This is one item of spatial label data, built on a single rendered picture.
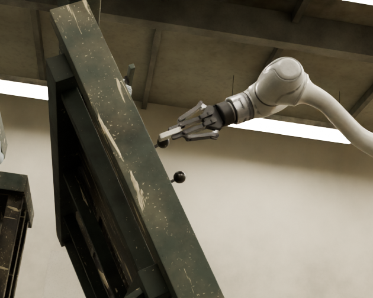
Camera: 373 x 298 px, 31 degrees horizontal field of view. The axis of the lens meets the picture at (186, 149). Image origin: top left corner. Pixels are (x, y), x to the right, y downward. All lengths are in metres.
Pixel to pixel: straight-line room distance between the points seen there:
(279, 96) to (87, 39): 0.56
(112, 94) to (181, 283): 0.54
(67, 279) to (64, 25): 4.29
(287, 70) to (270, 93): 0.09
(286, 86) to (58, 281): 4.39
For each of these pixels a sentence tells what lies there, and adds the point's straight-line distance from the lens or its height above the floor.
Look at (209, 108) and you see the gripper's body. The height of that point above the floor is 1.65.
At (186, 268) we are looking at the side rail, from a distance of 1.67.
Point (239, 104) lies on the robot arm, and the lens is 2.00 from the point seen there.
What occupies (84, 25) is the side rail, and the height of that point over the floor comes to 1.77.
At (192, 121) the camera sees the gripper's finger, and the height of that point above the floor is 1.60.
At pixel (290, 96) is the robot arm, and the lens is 1.90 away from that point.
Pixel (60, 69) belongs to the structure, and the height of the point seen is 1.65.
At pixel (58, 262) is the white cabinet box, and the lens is 6.03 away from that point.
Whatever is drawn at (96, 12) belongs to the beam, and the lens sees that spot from 2.03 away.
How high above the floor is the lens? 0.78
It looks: 22 degrees up
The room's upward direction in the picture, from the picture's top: 6 degrees clockwise
